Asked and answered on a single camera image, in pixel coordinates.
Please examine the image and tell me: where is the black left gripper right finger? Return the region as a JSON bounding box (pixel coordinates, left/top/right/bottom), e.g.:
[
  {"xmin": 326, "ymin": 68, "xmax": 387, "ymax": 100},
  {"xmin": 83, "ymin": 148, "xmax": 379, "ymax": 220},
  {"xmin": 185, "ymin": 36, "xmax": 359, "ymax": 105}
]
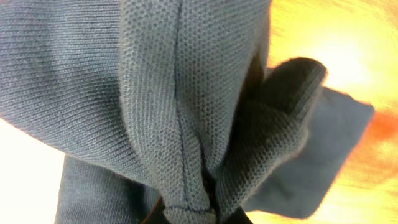
[{"xmin": 222, "ymin": 207, "xmax": 253, "ymax": 224}]

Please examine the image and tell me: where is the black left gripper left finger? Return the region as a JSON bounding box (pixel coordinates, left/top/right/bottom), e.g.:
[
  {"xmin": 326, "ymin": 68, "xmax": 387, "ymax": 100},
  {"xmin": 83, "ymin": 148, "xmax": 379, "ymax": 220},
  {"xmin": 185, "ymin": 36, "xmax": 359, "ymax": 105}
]
[{"xmin": 141, "ymin": 198, "xmax": 170, "ymax": 224}]

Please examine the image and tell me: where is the blue t-shirt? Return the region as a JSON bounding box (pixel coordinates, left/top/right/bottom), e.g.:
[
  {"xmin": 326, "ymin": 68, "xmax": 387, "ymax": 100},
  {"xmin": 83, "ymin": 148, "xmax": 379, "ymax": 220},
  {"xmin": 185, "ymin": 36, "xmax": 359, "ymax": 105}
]
[{"xmin": 1, "ymin": 0, "xmax": 374, "ymax": 223}]

